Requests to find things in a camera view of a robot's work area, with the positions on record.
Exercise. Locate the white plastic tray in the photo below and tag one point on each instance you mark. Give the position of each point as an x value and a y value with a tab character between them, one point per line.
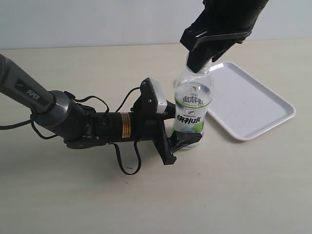
243	106

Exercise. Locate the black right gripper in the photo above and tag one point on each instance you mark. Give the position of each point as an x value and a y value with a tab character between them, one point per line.
222	24

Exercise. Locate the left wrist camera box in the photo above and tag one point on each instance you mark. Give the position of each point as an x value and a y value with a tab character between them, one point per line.
153	99

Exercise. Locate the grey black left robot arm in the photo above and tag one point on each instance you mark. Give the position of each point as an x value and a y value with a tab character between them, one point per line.
82	127

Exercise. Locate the clear plastic water bottle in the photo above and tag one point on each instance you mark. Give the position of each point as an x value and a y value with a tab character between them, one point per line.
193	94

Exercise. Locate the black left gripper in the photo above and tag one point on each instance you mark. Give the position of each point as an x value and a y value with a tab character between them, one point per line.
152	127

